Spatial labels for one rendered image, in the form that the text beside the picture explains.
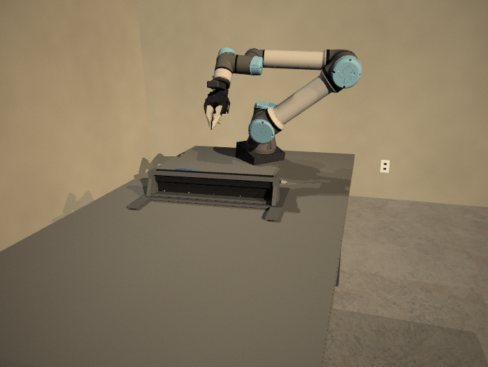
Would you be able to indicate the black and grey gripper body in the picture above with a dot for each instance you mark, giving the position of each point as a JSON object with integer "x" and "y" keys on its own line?
{"x": 218, "y": 96}

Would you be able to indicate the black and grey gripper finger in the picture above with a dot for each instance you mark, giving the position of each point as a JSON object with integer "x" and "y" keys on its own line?
{"x": 209, "y": 112}
{"x": 219, "y": 110}

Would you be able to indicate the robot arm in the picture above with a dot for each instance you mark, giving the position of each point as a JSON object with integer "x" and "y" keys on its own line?
{"x": 340, "y": 69}

